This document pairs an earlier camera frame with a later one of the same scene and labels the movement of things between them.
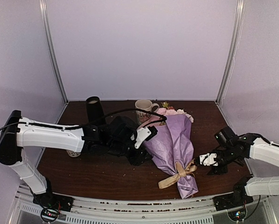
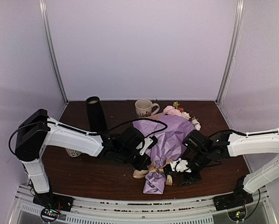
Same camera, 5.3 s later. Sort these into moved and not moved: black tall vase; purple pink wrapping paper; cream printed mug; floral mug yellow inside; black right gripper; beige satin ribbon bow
Moved: black right gripper; beige satin ribbon bow; purple pink wrapping paper
Not moved: cream printed mug; black tall vase; floral mug yellow inside
